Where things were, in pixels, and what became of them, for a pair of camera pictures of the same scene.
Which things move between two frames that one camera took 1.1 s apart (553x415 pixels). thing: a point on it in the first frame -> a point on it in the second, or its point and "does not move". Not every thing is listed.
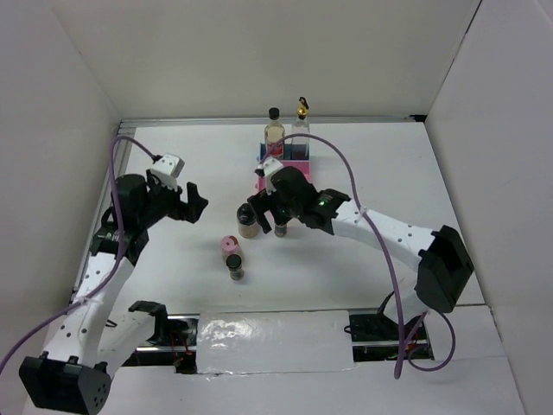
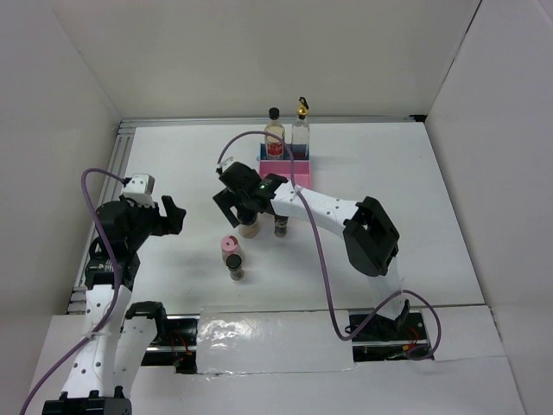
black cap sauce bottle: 274,132 does not move
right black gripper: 258,201 -> 225,200
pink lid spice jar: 229,245 does not move
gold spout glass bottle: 300,146 does not move
